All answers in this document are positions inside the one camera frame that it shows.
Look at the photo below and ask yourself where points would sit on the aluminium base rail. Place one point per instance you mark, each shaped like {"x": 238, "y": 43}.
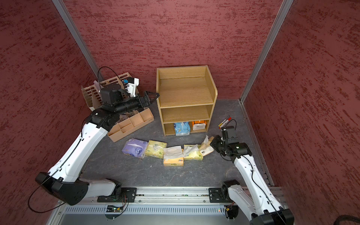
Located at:
{"x": 173, "y": 195}

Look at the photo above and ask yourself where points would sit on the red tipped marker pen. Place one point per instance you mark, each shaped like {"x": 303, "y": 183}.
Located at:
{"x": 224, "y": 122}

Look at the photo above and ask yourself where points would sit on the purple tissue pack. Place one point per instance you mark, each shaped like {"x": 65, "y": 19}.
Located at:
{"x": 135, "y": 148}

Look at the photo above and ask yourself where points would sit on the wooden three-tier shelf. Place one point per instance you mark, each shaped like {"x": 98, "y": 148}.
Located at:
{"x": 186, "y": 94}

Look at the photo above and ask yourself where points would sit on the small beige tissue box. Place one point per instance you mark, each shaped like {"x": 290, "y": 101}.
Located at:
{"x": 205, "y": 148}

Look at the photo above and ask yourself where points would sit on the left corner aluminium post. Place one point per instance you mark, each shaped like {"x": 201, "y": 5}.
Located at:
{"x": 65, "y": 15}

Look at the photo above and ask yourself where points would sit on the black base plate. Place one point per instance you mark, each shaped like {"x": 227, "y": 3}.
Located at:
{"x": 126, "y": 194}
{"x": 216, "y": 194}

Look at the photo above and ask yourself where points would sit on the right corner aluminium post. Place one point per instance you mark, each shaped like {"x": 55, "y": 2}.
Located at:
{"x": 281, "y": 15}

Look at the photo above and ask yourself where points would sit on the blue tissue pack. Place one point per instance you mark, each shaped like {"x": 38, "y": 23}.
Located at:
{"x": 182, "y": 129}

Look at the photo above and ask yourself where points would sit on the white yellow tissue pack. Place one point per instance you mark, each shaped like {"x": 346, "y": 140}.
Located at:
{"x": 192, "y": 152}

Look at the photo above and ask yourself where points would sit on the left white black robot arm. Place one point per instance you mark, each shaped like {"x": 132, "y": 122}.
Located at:
{"x": 62, "y": 180}

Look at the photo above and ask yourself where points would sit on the corner aluminium post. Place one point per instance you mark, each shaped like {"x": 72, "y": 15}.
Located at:
{"x": 65, "y": 15}
{"x": 281, "y": 15}

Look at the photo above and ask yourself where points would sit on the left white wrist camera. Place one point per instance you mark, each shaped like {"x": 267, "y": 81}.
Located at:
{"x": 130, "y": 85}

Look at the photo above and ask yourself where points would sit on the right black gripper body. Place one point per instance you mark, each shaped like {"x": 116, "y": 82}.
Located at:
{"x": 219, "y": 144}

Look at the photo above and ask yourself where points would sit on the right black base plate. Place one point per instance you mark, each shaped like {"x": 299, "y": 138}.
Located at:
{"x": 216, "y": 194}

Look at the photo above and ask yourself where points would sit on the yellow green tissue pack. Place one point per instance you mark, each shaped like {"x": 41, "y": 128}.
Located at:
{"x": 155, "y": 149}

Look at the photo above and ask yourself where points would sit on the lavender paper folder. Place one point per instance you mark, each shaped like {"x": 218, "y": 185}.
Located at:
{"x": 96, "y": 96}

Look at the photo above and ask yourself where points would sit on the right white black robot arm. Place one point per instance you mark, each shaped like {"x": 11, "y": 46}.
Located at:
{"x": 260, "y": 207}

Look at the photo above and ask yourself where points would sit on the wooden slotted desk organizer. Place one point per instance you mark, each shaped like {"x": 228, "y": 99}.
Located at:
{"x": 128, "y": 122}

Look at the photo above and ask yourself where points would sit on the orange white tissue box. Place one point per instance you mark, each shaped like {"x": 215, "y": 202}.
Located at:
{"x": 173, "y": 157}

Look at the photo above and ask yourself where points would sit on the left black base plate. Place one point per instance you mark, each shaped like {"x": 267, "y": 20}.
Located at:
{"x": 126, "y": 194}

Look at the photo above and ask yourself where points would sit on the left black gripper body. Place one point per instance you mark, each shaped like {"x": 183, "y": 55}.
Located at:
{"x": 138, "y": 103}

